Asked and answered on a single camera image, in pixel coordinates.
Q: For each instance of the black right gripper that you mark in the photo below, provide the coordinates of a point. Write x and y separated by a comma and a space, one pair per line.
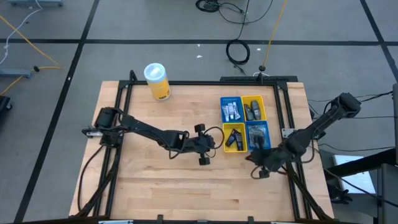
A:
269, 158

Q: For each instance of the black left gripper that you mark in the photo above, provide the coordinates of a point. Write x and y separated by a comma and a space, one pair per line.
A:
200, 143

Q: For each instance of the plastic-wrapped black comb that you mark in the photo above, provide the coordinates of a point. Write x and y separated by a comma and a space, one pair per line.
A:
252, 138
264, 130

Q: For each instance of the dark blue squeeze tube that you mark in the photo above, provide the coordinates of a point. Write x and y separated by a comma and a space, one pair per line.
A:
230, 138
238, 140

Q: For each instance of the grey deodorant stick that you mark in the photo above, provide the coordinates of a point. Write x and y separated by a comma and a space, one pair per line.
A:
248, 112
255, 109

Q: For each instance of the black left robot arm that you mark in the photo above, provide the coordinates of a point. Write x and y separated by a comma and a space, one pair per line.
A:
146, 129

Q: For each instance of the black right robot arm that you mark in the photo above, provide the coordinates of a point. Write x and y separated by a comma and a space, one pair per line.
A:
320, 124

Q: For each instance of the yellow slotted plastic basket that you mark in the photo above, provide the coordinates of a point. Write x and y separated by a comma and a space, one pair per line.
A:
263, 102
226, 148

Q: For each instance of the blue slotted plastic basket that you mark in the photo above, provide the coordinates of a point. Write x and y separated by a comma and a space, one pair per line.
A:
248, 123
222, 102

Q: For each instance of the yellow wipes canister white lid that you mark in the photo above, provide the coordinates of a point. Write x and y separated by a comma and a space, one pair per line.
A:
157, 82

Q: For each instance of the white paper sheet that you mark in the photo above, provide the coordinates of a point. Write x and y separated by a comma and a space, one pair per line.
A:
351, 174

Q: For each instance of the black furniture beam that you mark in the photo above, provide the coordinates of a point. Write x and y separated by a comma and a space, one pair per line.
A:
357, 163

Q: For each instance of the grey cabinet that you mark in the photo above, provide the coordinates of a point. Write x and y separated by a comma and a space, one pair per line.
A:
388, 193

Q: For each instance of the grey metal floor foot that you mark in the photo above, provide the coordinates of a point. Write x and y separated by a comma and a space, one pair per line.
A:
34, 2
14, 73

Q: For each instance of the black aluminium table frame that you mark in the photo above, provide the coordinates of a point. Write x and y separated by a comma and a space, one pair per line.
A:
186, 83

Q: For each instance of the black stand post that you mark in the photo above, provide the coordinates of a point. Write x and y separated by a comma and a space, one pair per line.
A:
261, 74

